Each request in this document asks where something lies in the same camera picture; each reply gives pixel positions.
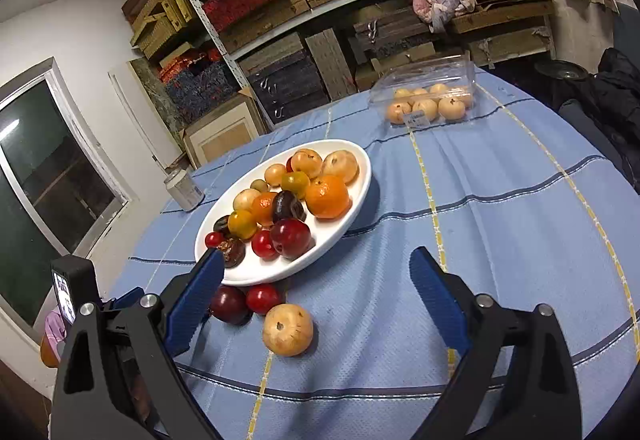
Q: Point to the green marble slab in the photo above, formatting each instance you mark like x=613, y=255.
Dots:
x=150, y=90

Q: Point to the black bag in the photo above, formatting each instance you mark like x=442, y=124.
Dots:
x=620, y=90

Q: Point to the white jar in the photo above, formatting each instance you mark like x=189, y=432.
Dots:
x=184, y=190

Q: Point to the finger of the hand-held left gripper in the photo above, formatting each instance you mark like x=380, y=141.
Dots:
x=125, y=296

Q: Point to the stack of brown wooden boxes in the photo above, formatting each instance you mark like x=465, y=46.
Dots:
x=395, y=38

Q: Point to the dark round object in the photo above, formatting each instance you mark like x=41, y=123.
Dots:
x=557, y=69

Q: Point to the small beige fruit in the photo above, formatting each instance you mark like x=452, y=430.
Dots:
x=275, y=174

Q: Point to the large orange mandarin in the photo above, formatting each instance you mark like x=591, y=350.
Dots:
x=327, y=196

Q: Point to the dark red plum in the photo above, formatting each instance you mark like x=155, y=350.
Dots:
x=290, y=237
x=229, y=304

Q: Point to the purple cloth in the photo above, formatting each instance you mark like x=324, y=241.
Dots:
x=52, y=325

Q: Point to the stack of blue patterned boxes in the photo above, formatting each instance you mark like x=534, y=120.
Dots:
x=200, y=80

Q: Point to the white leaning board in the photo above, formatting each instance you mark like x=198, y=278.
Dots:
x=140, y=115

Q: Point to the pink cloth bundle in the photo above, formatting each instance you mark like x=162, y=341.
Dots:
x=442, y=0

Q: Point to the smooth beige round fruit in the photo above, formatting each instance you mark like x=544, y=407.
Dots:
x=245, y=198

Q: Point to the beige speckled fruit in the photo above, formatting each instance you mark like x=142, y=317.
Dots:
x=288, y=330

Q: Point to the cluster of pale packaged fruits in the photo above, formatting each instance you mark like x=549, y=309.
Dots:
x=425, y=108

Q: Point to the small orange mandarin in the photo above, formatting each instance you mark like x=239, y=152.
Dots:
x=263, y=208

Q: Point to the white oval plate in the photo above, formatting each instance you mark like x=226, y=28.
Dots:
x=327, y=237

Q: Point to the white framed window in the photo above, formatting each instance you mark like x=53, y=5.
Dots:
x=45, y=170

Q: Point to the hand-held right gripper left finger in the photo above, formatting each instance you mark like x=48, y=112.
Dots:
x=197, y=300

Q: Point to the white metal shelf rack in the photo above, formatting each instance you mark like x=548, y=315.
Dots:
x=221, y=43

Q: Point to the stack of dark grey boxes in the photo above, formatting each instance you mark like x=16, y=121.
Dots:
x=290, y=80

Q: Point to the cardboard picture frame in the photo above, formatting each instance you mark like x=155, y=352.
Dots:
x=225, y=130

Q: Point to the clear plastic clamshell box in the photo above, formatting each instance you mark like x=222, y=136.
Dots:
x=425, y=73

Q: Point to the yellow brown-spotted fruit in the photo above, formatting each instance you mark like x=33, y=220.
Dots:
x=340, y=165

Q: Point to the dark brown wrinkled fruit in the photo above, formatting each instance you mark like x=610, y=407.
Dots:
x=221, y=223
x=233, y=252
x=287, y=206

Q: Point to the blue checked tablecloth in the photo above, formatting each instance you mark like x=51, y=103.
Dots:
x=450, y=200

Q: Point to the ribbed orange-beige fruit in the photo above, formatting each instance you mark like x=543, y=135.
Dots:
x=306, y=162

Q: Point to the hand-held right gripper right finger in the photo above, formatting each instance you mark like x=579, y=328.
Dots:
x=440, y=300

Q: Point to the red tomato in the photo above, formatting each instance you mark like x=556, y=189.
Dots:
x=263, y=298
x=289, y=164
x=214, y=238
x=263, y=244

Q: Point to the yellow-green tomato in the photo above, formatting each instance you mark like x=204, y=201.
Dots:
x=295, y=183

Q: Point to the small tan round fruit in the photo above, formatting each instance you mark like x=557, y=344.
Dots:
x=259, y=184

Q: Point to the orange tomato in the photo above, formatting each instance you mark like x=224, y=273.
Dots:
x=242, y=224

